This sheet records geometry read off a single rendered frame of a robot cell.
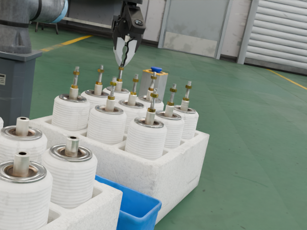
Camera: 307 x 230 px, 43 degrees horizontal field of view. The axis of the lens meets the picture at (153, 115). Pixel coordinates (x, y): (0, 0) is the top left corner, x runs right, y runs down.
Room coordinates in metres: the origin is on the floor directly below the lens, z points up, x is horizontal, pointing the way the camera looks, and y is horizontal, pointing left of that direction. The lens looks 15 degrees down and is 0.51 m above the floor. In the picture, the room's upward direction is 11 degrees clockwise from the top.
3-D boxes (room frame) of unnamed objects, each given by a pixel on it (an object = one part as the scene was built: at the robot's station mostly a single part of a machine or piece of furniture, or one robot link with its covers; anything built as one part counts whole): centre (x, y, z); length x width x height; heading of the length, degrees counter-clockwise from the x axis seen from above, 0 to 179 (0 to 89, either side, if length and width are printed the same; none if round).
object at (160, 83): (1.37, 0.02, 0.16); 0.07 x 0.07 x 0.31; 67
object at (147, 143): (0.92, 0.01, 0.16); 0.10 x 0.10 x 0.18
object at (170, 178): (1.07, 0.07, 0.09); 0.39 x 0.39 x 0.18; 67
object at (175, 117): (1.03, -0.04, 0.25); 0.08 x 0.08 x 0.01
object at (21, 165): (0.53, 0.18, 0.26); 0.02 x 0.02 x 0.03
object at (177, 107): (1.14, -0.09, 0.25); 0.08 x 0.08 x 0.01
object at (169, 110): (1.03, -0.04, 0.26); 0.02 x 0.02 x 0.03
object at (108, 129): (0.97, 0.12, 0.16); 0.10 x 0.10 x 0.18
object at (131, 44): (1.25, 0.12, 0.38); 0.06 x 0.03 x 0.09; 24
